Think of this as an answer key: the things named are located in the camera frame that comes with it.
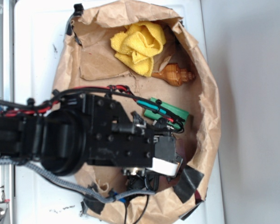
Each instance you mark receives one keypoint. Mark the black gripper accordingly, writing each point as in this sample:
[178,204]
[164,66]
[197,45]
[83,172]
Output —
[112,139]

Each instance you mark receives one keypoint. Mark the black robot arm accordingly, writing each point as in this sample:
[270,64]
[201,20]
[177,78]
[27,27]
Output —
[57,140]

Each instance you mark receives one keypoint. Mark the green rectangular block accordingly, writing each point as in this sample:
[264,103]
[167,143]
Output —
[175,112]

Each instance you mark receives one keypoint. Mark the orange conch seashell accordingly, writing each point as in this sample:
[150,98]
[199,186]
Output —
[174,75]

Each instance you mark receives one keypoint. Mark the yellow microfiber cloth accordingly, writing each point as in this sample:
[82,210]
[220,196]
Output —
[137,46]

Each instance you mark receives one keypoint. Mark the brown paper bag bin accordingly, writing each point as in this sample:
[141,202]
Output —
[88,59]

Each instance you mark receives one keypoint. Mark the aluminium frame rail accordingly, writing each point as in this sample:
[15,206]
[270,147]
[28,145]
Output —
[6,93]

